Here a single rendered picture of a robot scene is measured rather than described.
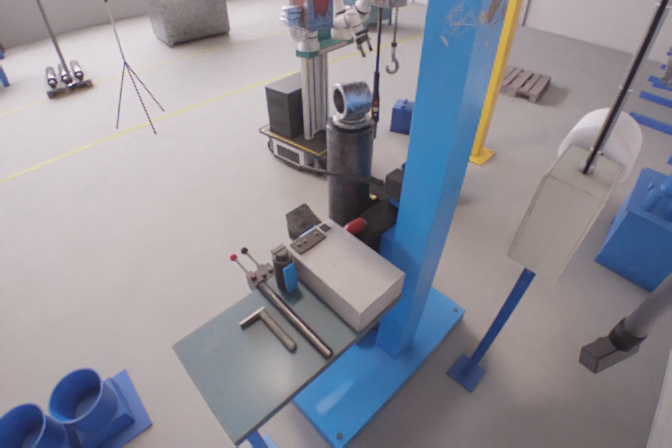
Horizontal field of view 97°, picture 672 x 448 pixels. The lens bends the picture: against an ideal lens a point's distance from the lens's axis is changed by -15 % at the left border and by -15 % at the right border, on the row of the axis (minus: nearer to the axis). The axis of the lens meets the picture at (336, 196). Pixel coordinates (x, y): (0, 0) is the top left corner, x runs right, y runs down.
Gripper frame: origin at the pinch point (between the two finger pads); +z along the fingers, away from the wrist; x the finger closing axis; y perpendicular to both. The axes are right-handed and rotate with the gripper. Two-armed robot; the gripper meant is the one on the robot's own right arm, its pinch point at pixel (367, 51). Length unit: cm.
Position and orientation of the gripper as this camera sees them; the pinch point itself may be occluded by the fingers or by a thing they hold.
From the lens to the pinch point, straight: 287.5
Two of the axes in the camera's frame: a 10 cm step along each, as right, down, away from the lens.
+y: -7.8, 0.0, 6.2
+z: 4.0, 7.6, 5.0
